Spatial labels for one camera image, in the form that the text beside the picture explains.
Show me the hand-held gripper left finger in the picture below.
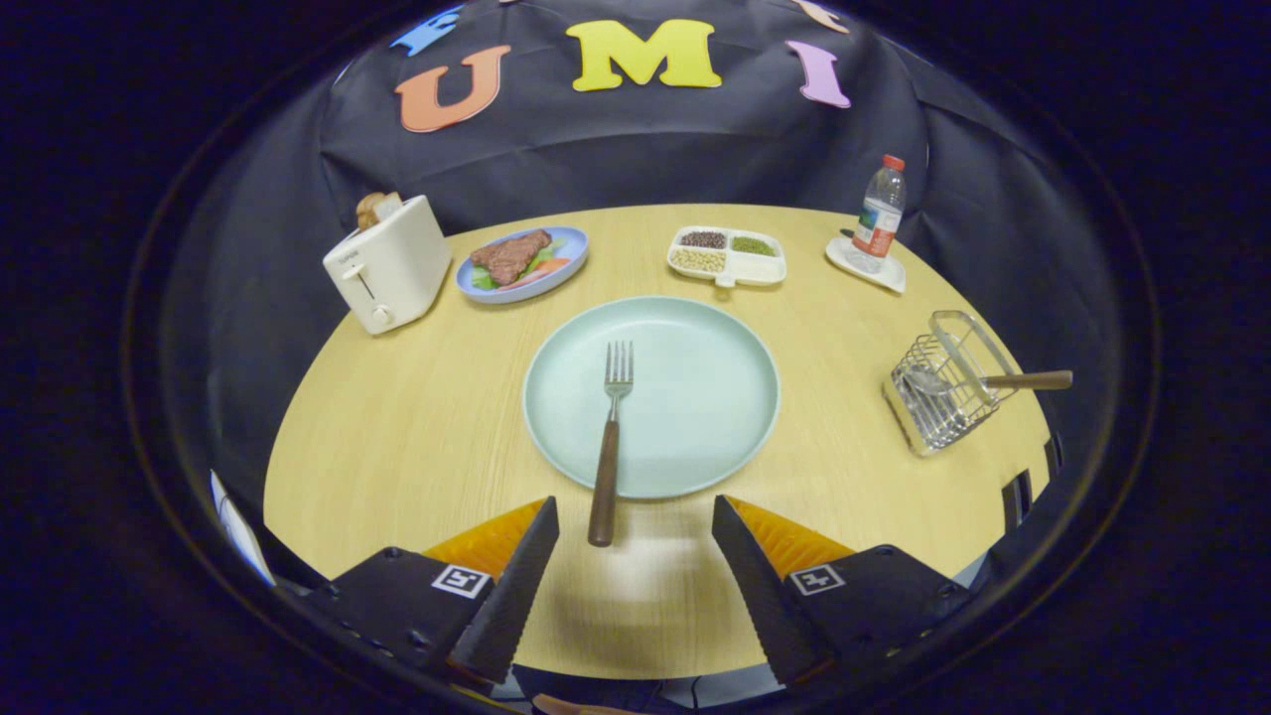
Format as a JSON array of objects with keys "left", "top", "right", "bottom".
[{"left": 298, "top": 495, "right": 562, "bottom": 691}]

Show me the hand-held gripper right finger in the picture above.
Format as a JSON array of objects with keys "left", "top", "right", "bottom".
[{"left": 710, "top": 494, "right": 974, "bottom": 688}]

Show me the fork with wooden handle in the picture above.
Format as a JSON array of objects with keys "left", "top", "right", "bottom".
[{"left": 587, "top": 341, "right": 636, "bottom": 548}]

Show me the spoon with wooden handle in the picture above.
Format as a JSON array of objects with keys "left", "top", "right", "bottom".
[{"left": 902, "top": 367, "right": 1074, "bottom": 398}]

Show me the pale green plate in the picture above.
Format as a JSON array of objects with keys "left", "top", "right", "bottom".
[{"left": 521, "top": 296, "right": 782, "bottom": 501}]

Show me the black chair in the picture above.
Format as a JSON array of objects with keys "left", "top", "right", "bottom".
[{"left": 999, "top": 435, "right": 1065, "bottom": 537}]

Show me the blue plate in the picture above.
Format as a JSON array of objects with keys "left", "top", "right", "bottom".
[{"left": 455, "top": 226, "right": 590, "bottom": 305}]

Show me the green lettuce garnish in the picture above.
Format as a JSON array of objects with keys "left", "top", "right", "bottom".
[{"left": 470, "top": 238, "right": 569, "bottom": 291}]

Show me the white divided dish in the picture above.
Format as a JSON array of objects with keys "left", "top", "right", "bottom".
[{"left": 666, "top": 225, "right": 787, "bottom": 290}]

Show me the white square coaster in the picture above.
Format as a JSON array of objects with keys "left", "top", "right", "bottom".
[{"left": 825, "top": 235, "right": 908, "bottom": 295}]

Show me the white toaster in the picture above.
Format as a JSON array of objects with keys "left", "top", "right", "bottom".
[{"left": 322, "top": 195, "right": 453, "bottom": 336}]

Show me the clear bottle with red cap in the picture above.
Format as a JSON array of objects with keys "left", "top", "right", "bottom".
[{"left": 847, "top": 154, "right": 908, "bottom": 275}]

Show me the toasted bread slice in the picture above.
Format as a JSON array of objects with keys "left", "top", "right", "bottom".
[{"left": 355, "top": 191, "right": 404, "bottom": 232}]

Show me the black backdrop cloth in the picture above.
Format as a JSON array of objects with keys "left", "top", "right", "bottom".
[{"left": 149, "top": 0, "right": 1143, "bottom": 597}]

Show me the metal wire cutlery basket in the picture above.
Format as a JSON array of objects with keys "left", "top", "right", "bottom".
[{"left": 882, "top": 310, "right": 1020, "bottom": 459}]

